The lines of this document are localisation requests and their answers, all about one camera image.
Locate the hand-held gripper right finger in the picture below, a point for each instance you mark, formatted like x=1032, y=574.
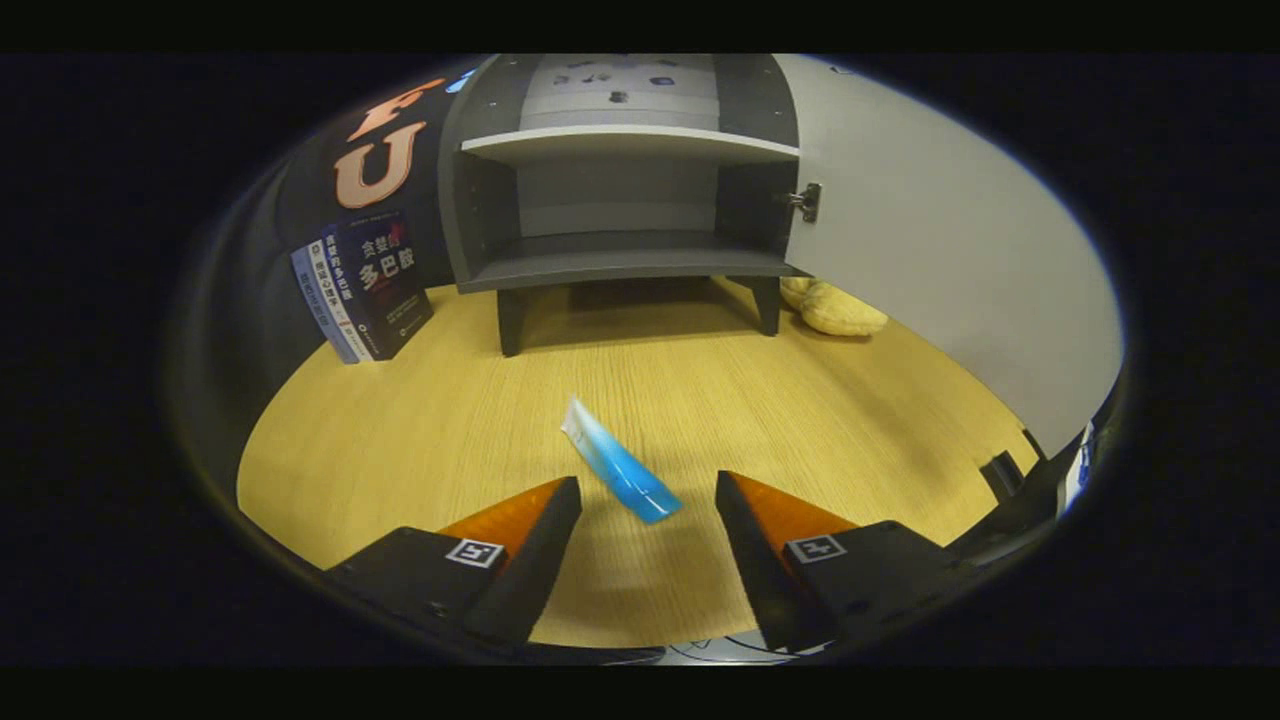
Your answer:
x=755, y=570

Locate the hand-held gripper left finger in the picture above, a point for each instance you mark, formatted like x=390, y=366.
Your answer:
x=535, y=560

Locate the blue squeeze tube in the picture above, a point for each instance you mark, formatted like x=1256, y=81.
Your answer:
x=620, y=470

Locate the pale grey cabinet door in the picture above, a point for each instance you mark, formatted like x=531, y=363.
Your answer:
x=950, y=250

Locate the yellow plush toy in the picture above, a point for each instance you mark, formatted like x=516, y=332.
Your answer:
x=840, y=310

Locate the black cover book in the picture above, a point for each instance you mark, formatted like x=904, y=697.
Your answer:
x=390, y=290

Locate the grey cabinet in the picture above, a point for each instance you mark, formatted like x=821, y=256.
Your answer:
x=620, y=260

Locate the pale blue book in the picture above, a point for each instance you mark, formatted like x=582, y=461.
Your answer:
x=308, y=290

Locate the black backdrop cloth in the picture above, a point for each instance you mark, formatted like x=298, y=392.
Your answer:
x=265, y=290

